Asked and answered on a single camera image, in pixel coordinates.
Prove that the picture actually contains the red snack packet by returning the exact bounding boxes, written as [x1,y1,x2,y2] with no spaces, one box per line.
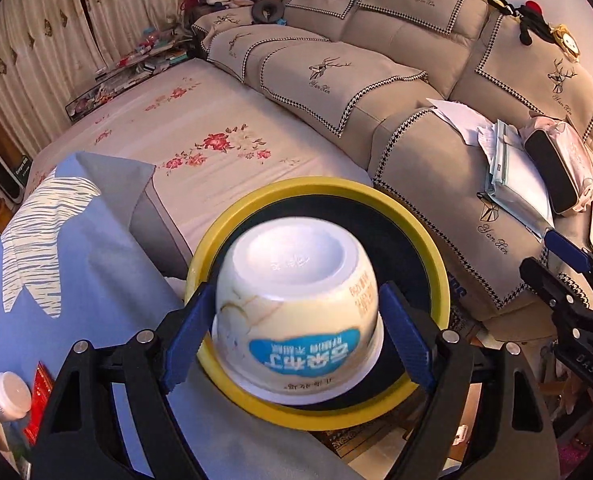
[23,362,54,446]

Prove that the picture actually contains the small white pill bottle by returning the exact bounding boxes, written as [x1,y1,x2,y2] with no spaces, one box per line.
[0,372,32,422]

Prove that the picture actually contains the white pudding bowl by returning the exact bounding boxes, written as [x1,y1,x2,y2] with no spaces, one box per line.
[211,217,385,405]

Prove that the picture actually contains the yellow rim trash bin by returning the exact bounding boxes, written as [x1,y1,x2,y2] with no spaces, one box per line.
[186,177,449,431]

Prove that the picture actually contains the papers on sofa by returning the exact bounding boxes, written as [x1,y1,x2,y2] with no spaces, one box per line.
[427,99,555,240]

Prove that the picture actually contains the blue tablecloth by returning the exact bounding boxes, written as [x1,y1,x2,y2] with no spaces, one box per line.
[0,152,353,479]

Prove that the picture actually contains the beige sofa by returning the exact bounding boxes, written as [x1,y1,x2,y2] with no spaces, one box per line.
[192,0,593,330]

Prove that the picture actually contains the floral mattress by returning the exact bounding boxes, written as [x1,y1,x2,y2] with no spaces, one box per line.
[26,61,370,248]

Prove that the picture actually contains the low shelf with clutter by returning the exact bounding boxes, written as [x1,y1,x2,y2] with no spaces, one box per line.
[65,39,190,124]

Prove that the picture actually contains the beige curtains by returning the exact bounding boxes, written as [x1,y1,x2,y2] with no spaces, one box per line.
[0,0,182,156]

